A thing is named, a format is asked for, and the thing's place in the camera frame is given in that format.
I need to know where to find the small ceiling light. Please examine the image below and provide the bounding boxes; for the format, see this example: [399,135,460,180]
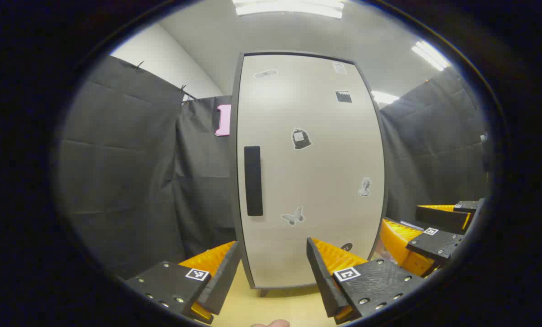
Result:
[372,90,400,104]

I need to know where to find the grey cabinet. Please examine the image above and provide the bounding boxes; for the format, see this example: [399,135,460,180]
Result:
[229,50,389,298]

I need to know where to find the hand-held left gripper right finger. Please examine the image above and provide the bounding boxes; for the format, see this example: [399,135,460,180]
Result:
[306,237,427,325]

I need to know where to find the large ceiling light panel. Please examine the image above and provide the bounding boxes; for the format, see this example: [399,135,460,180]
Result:
[232,0,345,20]

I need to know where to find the long ceiling light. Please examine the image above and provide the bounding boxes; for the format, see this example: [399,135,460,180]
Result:
[411,41,452,72]

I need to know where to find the black backdrop cloth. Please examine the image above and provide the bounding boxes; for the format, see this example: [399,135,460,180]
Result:
[55,54,492,280]

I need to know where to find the black door handle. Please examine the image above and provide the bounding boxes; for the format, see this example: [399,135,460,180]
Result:
[244,146,264,217]

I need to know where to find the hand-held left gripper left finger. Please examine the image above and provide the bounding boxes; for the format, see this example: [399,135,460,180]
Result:
[124,240,243,326]

